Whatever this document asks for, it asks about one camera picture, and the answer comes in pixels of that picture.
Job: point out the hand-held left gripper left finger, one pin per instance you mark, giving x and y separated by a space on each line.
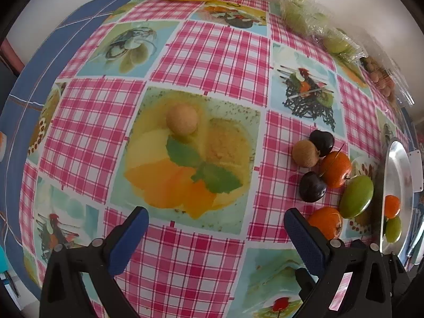
127 238

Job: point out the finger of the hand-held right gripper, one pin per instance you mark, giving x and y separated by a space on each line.
399 278

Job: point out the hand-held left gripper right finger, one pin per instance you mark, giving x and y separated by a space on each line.
306 238

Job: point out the orange tangerine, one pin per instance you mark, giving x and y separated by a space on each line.
335 170
392 205
325 222

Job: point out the dark purple plum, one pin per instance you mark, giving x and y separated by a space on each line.
321 142
312 186

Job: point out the brown kiwi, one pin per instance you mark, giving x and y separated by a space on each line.
305 153

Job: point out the round metal plate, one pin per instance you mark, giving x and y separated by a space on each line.
397 172

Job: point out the orange and white packet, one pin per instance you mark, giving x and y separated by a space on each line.
2 142

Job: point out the clear plastic clamshell box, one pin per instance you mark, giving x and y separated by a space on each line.
399 86

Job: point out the heap of tan longans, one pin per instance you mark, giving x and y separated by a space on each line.
377 73

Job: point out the pink checked printed tablecloth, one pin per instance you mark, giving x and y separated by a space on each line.
215 49

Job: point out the pile of green apples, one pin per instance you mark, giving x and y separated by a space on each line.
298 16

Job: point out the bag of green apples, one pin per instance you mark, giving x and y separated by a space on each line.
318 10

